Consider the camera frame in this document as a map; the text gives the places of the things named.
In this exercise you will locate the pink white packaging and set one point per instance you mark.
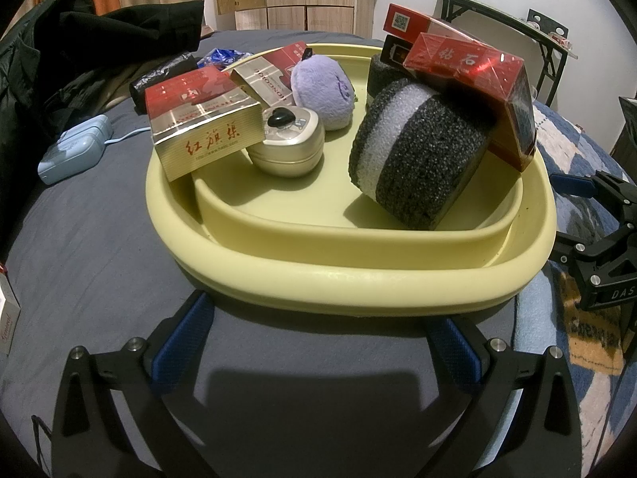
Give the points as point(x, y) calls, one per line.
point(560, 39)

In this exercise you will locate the black speckled foam cylinder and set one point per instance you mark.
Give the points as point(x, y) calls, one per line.
point(383, 82)
point(413, 169)

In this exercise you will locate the black folding table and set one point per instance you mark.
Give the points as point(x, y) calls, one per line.
point(473, 2)

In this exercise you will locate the yellow plastic basin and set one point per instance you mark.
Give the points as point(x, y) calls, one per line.
point(323, 259)

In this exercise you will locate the black box with holes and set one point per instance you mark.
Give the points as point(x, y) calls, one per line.
point(547, 17)

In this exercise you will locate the purple round plush toy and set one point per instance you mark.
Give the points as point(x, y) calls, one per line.
point(318, 89)

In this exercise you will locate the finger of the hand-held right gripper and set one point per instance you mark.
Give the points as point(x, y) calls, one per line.
point(597, 254)
point(575, 185)

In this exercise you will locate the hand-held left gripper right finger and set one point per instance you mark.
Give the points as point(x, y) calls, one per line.
point(455, 353)

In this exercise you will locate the shiny red carton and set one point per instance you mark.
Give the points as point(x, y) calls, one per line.
point(458, 59)

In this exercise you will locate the small silver tin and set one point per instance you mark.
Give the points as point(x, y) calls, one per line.
point(288, 157)

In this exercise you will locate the blue snack packet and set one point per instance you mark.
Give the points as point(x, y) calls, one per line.
point(221, 56)

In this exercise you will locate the dark brown red box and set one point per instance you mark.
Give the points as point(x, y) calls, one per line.
point(395, 52)

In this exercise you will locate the red white gold cigarette pack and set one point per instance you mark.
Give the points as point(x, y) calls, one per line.
point(268, 77)

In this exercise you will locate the black jacket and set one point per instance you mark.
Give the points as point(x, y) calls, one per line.
point(99, 35)

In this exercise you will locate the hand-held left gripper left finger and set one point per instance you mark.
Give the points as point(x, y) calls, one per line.
point(176, 348)

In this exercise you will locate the red gold cigarette box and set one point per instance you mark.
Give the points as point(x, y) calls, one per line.
point(199, 139)

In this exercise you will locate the black pouch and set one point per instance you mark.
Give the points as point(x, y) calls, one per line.
point(164, 72)

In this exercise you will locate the red cigarette box square code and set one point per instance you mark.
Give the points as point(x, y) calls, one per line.
point(413, 22)

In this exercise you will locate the light blue power adapter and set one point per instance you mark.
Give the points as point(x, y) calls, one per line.
point(69, 152)

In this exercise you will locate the dark object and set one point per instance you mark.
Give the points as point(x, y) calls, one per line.
point(627, 127)

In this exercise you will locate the blue white checkered blanket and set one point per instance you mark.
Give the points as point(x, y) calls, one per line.
point(587, 383)

